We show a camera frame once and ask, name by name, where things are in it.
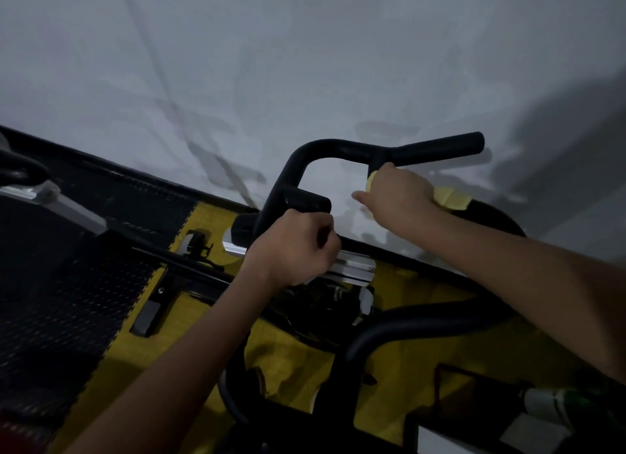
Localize person's right hand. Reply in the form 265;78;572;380
352;163;439;242

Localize person's left hand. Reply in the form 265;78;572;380
243;209;341;291

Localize black bike handlebar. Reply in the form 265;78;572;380
230;131;485;254

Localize yellow cleaning cloth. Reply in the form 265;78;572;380
366;170;473;211

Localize person's left forearm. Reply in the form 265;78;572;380
64;265;283;454

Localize person's right forearm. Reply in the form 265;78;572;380
413;208;626;383

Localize black adjustment knob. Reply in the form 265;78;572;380
182;229;216;265

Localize black flywheel cover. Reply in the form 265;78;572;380
452;199;527;239

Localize black bike pedal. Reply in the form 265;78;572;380
129;296;168;337

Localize yellow rubber floor mat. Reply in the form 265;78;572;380
49;202;592;454

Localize grey machine bar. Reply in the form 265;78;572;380
0;179;109;236

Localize black rubber floor mat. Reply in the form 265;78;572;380
0;126;199;420

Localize green bottle with white label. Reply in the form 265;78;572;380
518;385;626;432

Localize white paper sheet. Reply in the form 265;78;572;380
417;414;574;454

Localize silver handlebar slider rail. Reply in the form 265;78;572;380
222;228;377;287

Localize black exercise bike frame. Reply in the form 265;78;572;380
215;273;519;454

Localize black machine handle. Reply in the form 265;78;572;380
0;147;51;188

